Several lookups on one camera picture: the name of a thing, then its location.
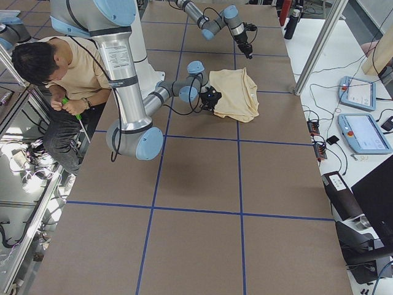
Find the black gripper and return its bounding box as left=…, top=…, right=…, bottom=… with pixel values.
left=235, top=32, right=252, bottom=59
left=201, top=104, right=215, bottom=112

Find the cream long-sleeve printed shirt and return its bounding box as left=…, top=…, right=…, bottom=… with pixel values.
left=209, top=68, right=259, bottom=123

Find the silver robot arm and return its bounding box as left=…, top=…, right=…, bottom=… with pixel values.
left=50, top=1, right=220, bottom=160
left=168, top=1, right=257, bottom=59

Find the black water bottle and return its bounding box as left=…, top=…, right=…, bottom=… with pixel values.
left=284, top=9, right=301, bottom=40

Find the red bottle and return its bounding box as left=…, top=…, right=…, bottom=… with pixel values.
left=279, top=0, right=292, bottom=26

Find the black orange electronics module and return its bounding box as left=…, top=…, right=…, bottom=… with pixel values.
left=307, top=120, right=327, bottom=162

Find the far blue teach pendant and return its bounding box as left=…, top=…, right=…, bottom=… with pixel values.
left=338, top=76, right=376, bottom=111

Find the blue teach pendant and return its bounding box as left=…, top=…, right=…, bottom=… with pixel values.
left=338, top=114, right=392, bottom=155
left=338, top=76, right=376, bottom=111

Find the seated person in beige shirt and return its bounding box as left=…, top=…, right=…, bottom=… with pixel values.
left=12, top=36, right=111, bottom=175

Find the near blue teach pendant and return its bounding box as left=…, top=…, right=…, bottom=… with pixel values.
left=338, top=114, right=392, bottom=155

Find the black box with label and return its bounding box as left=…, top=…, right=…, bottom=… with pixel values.
left=321, top=171, right=363, bottom=220

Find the black monitor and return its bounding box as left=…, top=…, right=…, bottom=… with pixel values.
left=351, top=157, right=392, bottom=245

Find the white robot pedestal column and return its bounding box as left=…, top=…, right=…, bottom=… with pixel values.
left=129, top=1, right=165, bottom=98

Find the aluminium frame post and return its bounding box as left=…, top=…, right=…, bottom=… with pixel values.
left=292, top=0, right=348, bottom=96

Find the green handled screwdriver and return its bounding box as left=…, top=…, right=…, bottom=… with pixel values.
left=62, top=97, right=91, bottom=144

